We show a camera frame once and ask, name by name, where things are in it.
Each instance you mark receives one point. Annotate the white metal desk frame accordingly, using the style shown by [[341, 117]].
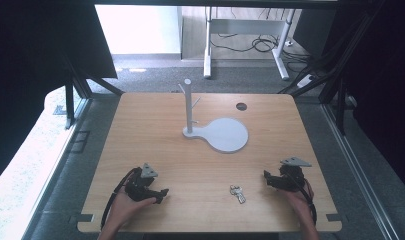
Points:
[[208, 50]]

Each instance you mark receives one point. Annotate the black metal frame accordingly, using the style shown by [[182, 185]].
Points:
[[340, 100], [70, 103]]

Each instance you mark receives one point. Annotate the black curtain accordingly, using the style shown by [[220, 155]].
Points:
[[30, 66], [383, 83]]

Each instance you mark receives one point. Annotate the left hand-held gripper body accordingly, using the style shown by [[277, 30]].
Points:
[[140, 190]]

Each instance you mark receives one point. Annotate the silver bunch of keys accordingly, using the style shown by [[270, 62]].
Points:
[[238, 194]]

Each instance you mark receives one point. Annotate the person's left hand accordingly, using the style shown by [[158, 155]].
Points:
[[121, 210]]

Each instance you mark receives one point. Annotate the person's right hand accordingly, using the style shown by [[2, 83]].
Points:
[[301, 203]]

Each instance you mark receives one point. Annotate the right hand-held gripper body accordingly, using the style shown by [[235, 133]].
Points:
[[291, 178]]

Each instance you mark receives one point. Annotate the white key stand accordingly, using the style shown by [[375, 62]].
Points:
[[225, 135]]

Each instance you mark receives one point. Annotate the white power strip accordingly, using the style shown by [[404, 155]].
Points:
[[305, 80]]

